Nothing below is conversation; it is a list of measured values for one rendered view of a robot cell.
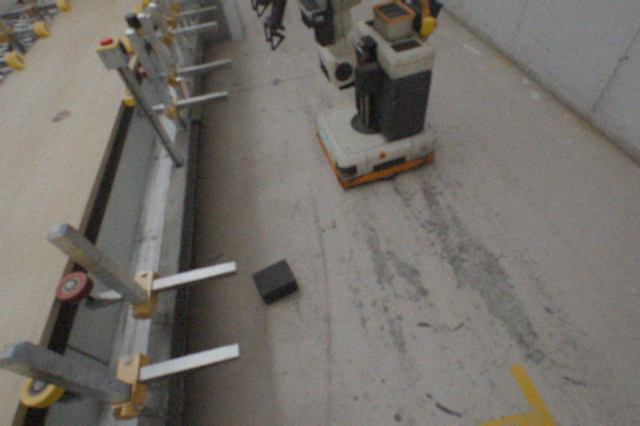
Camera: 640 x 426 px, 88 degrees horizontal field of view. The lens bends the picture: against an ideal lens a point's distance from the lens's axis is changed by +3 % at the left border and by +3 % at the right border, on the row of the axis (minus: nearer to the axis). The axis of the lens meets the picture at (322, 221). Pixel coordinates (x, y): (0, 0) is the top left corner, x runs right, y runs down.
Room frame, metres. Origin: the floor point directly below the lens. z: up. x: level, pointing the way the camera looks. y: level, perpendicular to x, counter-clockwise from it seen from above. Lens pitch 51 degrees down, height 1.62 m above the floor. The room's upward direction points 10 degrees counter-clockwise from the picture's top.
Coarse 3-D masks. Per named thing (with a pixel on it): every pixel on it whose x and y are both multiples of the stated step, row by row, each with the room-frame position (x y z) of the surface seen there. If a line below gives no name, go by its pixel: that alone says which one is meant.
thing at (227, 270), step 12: (228, 264) 0.55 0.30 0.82; (180, 276) 0.54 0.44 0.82; (192, 276) 0.53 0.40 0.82; (204, 276) 0.52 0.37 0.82; (216, 276) 0.52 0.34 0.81; (228, 276) 0.53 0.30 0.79; (156, 288) 0.51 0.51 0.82; (168, 288) 0.51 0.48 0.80; (96, 300) 0.51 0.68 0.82; (108, 300) 0.50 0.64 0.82; (120, 300) 0.50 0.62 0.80
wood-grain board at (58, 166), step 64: (128, 0) 2.96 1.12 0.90; (64, 64) 2.00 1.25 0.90; (128, 64) 1.85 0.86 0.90; (0, 128) 1.42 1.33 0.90; (64, 128) 1.33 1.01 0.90; (0, 192) 0.97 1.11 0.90; (64, 192) 0.91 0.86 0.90; (0, 256) 0.66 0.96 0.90; (64, 256) 0.62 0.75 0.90; (0, 320) 0.45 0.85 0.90; (0, 384) 0.28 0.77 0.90
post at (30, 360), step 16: (16, 352) 0.23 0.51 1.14; (32, 352) 0.24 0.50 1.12; (48, 352) 0.25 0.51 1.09; (0, 368) 0.22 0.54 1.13; (16, 368) 0.22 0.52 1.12; (32, 368) 0.22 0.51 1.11; (48, 368) 0.22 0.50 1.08; (64, 368) 0.23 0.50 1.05; (80, 368) 0.24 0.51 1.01; (64, 384) 0.22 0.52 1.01; (80, 384) 0.22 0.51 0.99; (96, 384) 0.23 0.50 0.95; (112, 384) 0.24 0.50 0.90; (128, 384) 0.25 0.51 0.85; (112, 400) 0.22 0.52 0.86; (128, 400) 0.22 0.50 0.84; (144, 400) 0.23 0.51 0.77
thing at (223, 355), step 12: (228, 348) 0.30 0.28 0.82; (240, 348) 0.30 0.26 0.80; (180, 360) 0.29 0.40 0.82; (192, 360) 0.29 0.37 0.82; (204, 360) 0.28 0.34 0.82; (216, 360) 0.28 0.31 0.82; (228, 360) 0.28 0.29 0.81; (144, 372) 0.28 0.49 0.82; (156, 372) 0.27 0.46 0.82; (168, 372) 0.27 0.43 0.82; (180, 372) 0.27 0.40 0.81; (72, 396) 0.25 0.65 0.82; (84, 396) 0.25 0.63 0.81
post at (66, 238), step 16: (64, 224) 0.50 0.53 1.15; (48, 240) 0.47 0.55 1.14; (64, 240) 0.47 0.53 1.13; (80, 240) 0.49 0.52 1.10; (80, 256) 0.47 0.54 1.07; (96, 256) 0.48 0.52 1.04; (96, 272) 0.47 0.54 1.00; (112, 272) 0.47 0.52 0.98; (112, 288) 0.46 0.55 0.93; (128, 288) 0.47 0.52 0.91; (160, 304) 0.50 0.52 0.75
